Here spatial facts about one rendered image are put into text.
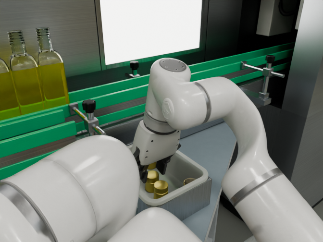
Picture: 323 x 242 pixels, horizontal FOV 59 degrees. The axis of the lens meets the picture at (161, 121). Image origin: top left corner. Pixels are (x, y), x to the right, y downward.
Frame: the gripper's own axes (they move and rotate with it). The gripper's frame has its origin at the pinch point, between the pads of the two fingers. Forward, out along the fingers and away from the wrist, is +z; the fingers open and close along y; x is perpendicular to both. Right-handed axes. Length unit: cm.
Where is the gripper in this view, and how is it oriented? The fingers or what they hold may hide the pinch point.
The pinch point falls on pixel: (152, 169)
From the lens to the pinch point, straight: 70.5
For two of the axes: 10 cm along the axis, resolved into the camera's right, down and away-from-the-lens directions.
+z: -1.5, 7.7, 6.3
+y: -8.1, 2.7, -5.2
